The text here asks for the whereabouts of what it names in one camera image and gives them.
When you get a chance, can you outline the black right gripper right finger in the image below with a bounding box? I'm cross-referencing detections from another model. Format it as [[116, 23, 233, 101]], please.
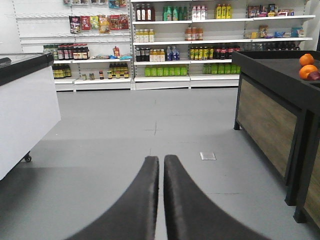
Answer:
[[163, 154, 265, 240]]

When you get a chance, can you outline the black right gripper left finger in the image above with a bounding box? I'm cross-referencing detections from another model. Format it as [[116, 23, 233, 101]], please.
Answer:
[[68, 156, 159, 240]]

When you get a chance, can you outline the steel floor socket cover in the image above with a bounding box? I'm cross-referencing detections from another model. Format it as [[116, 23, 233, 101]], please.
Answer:
[[200, 152, 217, 161]]

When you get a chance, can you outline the black wooden produce stand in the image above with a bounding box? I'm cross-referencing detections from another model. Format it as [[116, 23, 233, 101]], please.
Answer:
[[232, 51, 320, 225]]

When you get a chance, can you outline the white chest freezer far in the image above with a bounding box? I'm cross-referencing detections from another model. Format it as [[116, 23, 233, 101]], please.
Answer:
[[0, 53, 61, 179]]

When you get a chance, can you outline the white store shelving unit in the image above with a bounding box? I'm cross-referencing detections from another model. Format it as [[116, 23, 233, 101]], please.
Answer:
[[7, 0, 316, 92]]

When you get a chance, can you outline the orange fruit lower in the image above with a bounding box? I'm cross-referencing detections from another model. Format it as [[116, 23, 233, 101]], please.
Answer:
[[299, 64, 318, 80]]

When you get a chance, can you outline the orange fruit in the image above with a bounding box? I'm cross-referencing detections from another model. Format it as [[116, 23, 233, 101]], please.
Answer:
[[299, 64, 318, 80], [299, 53, 315, 67]]

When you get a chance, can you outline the orange fruit upper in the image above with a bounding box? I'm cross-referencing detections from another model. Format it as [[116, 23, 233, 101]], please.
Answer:
[[299, 53, 315, 67]]

